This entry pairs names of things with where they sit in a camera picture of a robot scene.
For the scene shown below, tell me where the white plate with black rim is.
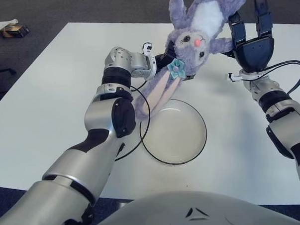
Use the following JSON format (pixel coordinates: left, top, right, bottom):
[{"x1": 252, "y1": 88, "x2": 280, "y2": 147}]
[{"x1": 138, "y1": 97, "x2": 209, "y2": 167}]

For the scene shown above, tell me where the brown box on floor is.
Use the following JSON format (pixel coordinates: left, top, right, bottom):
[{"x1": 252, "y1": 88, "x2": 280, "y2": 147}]
[{"x1": 1, "y1": 22, "x2": 30, "y2": 39}]

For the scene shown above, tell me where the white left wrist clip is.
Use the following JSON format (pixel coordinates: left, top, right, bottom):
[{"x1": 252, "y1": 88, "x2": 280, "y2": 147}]
[{"x1": 140, "y1": 41, "x2": 158, "y2": 80}]

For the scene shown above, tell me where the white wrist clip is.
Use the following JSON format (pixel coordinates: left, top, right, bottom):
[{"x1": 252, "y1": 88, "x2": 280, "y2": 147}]
[
  {"x1": 224, "y1": 69, "x2": 264, "y2": 82},
  {"x1": 140, "y1": 41, "x2": 158, "y2": 80}
]

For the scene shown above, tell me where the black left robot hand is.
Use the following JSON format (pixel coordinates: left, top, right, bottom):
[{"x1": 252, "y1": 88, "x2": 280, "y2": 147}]
[{"x1": 153, "y1": 39, "x2": 197, "y2": 83}]

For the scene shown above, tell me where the black office chair base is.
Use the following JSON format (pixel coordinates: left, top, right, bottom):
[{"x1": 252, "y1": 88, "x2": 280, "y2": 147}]
[{"x1": 0, "y1": 58, "x2": 17, "y2": 77}]

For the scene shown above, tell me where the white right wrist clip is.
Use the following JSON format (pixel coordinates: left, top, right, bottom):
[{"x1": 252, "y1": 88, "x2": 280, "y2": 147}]
[{"x1": 224, "y1": 69, "x2": 264, "y2": 82}]

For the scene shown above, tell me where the purple plush bunny doll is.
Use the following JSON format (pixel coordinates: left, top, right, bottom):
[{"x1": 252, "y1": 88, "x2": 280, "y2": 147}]
[{"x1": 130, "y1": 0, "x2": 268, "y2": 120}]

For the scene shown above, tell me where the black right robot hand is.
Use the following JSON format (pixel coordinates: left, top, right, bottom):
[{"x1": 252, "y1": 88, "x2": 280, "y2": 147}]
[{"x1": 218, "y1": 0, "x2": 277, "y2": 75}]

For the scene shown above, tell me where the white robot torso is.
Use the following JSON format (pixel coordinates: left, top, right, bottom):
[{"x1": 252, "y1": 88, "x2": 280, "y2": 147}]
[{"x1": 94, "y1": 185, "x2": 300, "y2": 225}]

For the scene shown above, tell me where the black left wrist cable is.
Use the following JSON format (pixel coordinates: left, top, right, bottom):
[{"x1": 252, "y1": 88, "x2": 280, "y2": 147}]
[{"x1": 111, "y1": 84, "x2": 154, "y2": 162}]

